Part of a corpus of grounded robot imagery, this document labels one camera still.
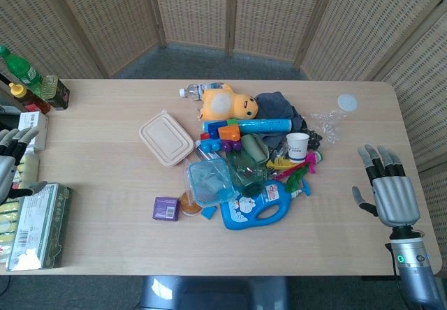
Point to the small purple box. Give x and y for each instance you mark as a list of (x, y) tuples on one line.
[(166, 209)]

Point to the orange round jelly cup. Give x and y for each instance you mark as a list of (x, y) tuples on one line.
[(190, 205)]

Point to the green transparent plastic bottle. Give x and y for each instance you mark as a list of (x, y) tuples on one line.
[(249, 174)]

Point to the green tissue box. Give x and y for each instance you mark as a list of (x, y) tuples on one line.
[(40, 228)]

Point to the clear plastic water bottle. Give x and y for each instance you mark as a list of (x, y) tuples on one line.
[(193, 89)]

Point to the woven folding screen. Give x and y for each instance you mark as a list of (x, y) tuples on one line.
[(223, 16)]

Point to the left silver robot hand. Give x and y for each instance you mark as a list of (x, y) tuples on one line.
[(5, 170)]

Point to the crumpled clear plastic wrap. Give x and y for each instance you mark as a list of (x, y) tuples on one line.
[(326, 123)]

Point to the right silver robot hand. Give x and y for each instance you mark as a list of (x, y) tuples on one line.
[(393, 195)]

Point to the yellow duck plush toy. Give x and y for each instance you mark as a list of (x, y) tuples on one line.
[(227, 103)]

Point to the white paper cup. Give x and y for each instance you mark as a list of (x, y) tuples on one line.
[(297, 147)]

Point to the small blue block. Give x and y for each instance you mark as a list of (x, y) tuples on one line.
[(209, 213)]

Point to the colourful toy block train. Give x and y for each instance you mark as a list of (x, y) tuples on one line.
[(223, 137)]

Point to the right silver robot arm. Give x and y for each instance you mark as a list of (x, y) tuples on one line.
[(417, 268)]

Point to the white round lid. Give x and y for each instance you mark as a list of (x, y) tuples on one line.
[(347, 102)]

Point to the colourful feather shuttlecock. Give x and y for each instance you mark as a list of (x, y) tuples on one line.
[(297, 170)]

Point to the green soda bottle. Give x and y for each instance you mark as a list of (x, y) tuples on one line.
[(22, 71)]

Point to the grey cloth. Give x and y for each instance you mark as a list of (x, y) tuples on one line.
[(279, 109)]

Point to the dark green tea box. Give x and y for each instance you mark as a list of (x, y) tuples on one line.
[(57, 93)]

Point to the beige lidded food container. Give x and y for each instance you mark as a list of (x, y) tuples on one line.
[(167, 139)]

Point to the clear plastic container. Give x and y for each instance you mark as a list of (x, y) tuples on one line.
[(209, 182)]

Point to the yellow capped sauce bottle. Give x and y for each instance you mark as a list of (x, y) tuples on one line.
[(29, 100)]

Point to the green pouch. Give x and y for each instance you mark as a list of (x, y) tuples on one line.
[(256, 147)]

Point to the blue cylindrical tube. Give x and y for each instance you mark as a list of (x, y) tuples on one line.
[(258, 125)]

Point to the white labelled carton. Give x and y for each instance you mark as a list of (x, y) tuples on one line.
[(33, 128)]

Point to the blue detergent bottle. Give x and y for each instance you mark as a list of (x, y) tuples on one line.
[(255, 207)]

